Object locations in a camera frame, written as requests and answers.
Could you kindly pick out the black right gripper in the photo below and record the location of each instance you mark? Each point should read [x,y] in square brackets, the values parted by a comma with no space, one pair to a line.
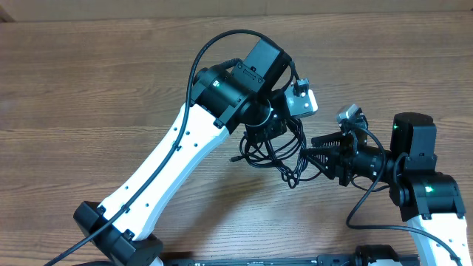
[342,170]

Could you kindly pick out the brown cardboard wall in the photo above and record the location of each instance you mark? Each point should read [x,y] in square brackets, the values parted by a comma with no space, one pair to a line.
[83,10]

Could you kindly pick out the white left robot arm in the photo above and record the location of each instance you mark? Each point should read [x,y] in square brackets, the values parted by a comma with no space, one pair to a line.
[218,99]

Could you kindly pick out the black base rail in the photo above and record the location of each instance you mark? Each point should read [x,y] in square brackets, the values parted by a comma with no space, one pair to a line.
[321,260]

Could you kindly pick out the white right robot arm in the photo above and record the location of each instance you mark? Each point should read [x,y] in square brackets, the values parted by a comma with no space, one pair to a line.
[429,201]

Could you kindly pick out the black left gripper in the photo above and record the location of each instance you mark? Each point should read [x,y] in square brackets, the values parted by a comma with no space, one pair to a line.
[273,128]

